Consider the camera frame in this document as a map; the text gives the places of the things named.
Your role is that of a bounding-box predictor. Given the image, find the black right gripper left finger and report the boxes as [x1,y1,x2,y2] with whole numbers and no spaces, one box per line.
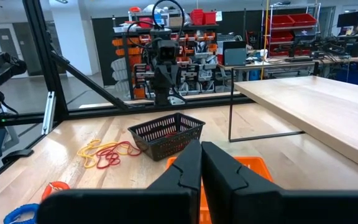
[37,139,203,224]

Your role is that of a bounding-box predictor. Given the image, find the silver aluminium bracket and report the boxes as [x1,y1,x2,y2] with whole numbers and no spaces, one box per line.
[41,91,57,136]

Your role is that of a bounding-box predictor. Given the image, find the black computer monitor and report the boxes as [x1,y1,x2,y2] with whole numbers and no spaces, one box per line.
[336,11,358,29]

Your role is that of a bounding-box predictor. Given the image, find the metal rack red bins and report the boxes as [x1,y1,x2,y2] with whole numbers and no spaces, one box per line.
[267,2,322,58]

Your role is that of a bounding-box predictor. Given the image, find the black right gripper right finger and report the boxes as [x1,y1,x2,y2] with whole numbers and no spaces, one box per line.
[202,141,358,224]

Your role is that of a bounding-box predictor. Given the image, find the black foot pad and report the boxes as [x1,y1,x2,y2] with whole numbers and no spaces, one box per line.
[1,148,35,165]

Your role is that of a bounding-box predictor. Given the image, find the red storage bin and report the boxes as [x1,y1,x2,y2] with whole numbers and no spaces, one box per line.
[190,8,218,26]

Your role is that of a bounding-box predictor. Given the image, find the orange slotted plastic basket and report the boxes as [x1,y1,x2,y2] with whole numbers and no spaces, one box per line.
[165,156,273,224]

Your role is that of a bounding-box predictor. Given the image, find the orange coil wristband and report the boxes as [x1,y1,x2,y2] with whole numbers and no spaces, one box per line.
[41,181,71,202]

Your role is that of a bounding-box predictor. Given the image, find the cluttered work table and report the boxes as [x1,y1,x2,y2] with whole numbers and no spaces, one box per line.
[218,55,358,82]

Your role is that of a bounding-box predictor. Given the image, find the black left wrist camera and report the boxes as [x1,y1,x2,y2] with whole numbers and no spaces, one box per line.
[158,39,181,62]

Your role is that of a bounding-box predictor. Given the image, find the black slotted plastic basket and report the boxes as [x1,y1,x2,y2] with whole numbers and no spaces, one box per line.
[127,112,206,162]

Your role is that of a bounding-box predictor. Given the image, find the yellow rubber band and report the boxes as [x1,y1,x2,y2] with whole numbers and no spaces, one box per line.
[98,141,131,156]
[76,139,105,169]

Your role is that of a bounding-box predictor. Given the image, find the wooden shelf riser black frame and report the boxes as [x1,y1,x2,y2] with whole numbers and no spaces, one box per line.
[227,67,358,175]

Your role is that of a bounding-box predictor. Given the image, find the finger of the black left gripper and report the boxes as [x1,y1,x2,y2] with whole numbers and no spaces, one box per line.
[134,62,167,82]
[167,62,200,82]

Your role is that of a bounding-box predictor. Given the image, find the blue coil wristband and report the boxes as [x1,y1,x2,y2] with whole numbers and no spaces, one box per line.
[3,203,40,224]

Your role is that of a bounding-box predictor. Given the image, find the grey equipment box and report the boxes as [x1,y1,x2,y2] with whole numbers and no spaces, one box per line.
[222,40,248,67]

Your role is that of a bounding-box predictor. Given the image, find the black left wrist camera cable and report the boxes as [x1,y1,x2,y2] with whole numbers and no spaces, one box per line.
[126,0,186,47]

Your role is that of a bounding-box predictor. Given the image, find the black aluminium rig frame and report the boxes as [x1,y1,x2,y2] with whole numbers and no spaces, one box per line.
[0,0,256,129]

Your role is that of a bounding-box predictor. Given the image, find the shelving rack orange bins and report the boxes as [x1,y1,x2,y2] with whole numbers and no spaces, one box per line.
[110,6,220,99]

